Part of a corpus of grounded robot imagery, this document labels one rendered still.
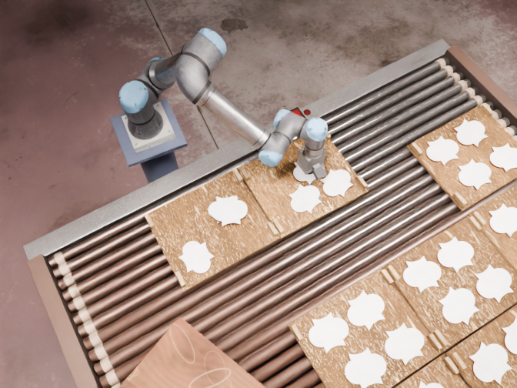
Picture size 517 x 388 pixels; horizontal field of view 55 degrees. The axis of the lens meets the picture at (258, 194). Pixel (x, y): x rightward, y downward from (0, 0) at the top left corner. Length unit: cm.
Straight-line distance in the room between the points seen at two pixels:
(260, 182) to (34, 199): 169
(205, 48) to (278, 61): 193
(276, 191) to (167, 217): 44
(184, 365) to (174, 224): 55
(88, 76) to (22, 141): 63
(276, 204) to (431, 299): 67
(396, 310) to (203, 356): 70
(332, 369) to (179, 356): 52
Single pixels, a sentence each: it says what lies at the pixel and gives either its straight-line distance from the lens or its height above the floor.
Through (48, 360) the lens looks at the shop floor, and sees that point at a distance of 293.
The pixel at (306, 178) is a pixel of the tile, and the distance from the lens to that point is 201.
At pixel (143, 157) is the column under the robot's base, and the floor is 87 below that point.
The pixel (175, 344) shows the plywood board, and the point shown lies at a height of 104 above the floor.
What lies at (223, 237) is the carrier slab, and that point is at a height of 94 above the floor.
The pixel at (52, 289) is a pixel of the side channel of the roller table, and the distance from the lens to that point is 196.
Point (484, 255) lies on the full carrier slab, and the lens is 206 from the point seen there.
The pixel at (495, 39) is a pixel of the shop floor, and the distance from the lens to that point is 415.
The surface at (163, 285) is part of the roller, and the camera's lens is 189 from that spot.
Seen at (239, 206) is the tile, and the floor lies 97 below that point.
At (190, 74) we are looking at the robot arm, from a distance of 168.
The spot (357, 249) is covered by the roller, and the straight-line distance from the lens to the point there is 194.
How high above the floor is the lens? 270
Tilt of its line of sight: 63 degrees down
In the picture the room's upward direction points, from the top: 1 degrees clockwise
